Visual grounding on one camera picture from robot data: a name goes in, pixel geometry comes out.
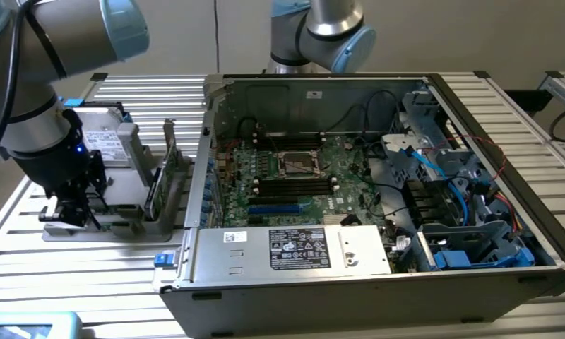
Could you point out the grey parts rack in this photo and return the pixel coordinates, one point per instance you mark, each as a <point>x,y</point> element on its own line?
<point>136,231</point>

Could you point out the green motherboard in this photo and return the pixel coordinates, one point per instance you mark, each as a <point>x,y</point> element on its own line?
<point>338,176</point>

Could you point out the blue case latch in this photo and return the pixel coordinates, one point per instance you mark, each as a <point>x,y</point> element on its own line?
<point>164,259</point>

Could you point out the teal cased device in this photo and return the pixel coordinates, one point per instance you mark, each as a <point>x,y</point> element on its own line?
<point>37,321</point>

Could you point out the green graphics card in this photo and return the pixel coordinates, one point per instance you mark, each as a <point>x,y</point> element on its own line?
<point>162,190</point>

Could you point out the open grey PC case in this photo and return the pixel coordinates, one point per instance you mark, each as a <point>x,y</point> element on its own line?
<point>338,303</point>

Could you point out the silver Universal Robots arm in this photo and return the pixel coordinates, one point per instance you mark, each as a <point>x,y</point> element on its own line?
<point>81,33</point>

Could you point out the black RAM slot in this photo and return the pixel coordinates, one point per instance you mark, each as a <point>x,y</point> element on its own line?
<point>293,188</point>
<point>293,180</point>
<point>286,147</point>
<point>293,184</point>
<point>286,138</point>
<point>286,134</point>
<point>293,192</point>
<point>286,143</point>

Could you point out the blue disk connector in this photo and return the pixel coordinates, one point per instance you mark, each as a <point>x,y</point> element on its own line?
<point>73,102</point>

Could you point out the blue expansion slot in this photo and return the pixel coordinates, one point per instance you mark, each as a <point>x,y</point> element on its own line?
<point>273,210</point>

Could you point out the black finned heat sink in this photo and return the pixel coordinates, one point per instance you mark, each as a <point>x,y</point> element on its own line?
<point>425,201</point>

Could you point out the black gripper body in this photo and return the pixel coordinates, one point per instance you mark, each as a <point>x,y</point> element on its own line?
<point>72,166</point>

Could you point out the grey disk bay blue clips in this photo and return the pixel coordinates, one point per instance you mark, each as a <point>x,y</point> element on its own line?
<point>480,243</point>

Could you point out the small silver chipset heat sink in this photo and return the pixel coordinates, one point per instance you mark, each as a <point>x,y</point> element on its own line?
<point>337,220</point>

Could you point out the black expansion slot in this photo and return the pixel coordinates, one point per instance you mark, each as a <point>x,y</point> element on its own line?
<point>274,201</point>

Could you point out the silver hard disk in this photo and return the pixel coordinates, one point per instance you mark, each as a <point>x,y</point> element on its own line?
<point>110,141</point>

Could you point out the grey metal drive cage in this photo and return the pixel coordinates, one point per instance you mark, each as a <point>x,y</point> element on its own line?
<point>418,106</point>

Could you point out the silver power supply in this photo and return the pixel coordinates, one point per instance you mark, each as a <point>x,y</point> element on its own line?
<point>254,254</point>

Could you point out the CPU socket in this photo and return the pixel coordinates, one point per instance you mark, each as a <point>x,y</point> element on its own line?
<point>296,163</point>

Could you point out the green RAM stick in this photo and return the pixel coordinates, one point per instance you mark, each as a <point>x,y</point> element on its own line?
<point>122,211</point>

